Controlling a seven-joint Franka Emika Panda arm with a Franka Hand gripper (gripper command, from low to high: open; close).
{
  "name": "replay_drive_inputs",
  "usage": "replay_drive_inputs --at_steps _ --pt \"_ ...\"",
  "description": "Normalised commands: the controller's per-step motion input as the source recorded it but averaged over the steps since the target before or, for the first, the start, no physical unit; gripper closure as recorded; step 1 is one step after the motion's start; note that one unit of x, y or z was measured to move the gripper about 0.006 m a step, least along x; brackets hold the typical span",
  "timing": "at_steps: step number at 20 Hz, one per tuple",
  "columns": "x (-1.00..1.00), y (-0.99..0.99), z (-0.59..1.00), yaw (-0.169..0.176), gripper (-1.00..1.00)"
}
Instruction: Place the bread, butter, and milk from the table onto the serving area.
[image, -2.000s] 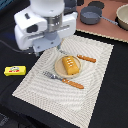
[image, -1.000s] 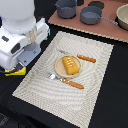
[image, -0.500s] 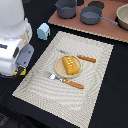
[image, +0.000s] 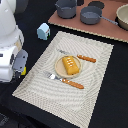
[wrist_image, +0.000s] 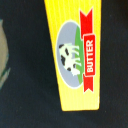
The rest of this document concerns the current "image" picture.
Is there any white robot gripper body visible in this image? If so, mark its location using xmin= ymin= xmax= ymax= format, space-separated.
xmin=0 ymin=46 xmax=20 ymax=82

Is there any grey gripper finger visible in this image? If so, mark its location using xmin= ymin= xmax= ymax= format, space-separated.
xmin=13 ymin=49 xmax=28 ymax=79

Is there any light blue milk carton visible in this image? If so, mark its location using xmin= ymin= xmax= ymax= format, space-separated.
xmin=37 ymin=23 xmax=50 ymax=40

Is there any orange bread loaf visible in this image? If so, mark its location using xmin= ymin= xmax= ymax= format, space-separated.
xmin=62 ymin=56 xmax=79 ymax=75

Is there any yellow butter box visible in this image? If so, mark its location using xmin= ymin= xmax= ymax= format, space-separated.
xmin=21 ymin=67 xmax=26 ymax=75

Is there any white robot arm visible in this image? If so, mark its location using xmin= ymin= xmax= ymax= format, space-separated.
xmin=0 ymin=0 xmax=29 ymax=82

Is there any round beige plate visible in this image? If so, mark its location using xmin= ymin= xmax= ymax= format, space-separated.
xmin=55 ymin=55 xmax=82 ymax=78

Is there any grey cooking pot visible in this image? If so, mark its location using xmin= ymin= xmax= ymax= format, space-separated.
xmin=55 ymin=0 xmax=77 ymax=19

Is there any white woven placemat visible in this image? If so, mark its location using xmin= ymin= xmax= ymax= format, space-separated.
xmin=13 ymin=31 xmax=113 ymax=128

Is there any brown wooden tray board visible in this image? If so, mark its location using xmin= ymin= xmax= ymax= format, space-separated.
xmin=48 ymin=0 xmax=128 ymax=42

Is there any cream bowl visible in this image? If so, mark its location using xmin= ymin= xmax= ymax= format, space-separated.
xmin=116 ymin=4 xmax=128 ymax=30

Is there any fork with wooden handle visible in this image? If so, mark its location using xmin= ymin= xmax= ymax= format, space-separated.
xmin=43 ymin=71 xmax=84 ymax=89

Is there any knife with wooden handle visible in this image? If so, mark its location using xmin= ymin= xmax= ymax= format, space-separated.
xmin=57 ymin=49 xmax=96 ymax=63

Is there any grey saucepan with handle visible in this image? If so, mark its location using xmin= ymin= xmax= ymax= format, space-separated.
xmin=80 ymin=6 xmax=117 ymax=25

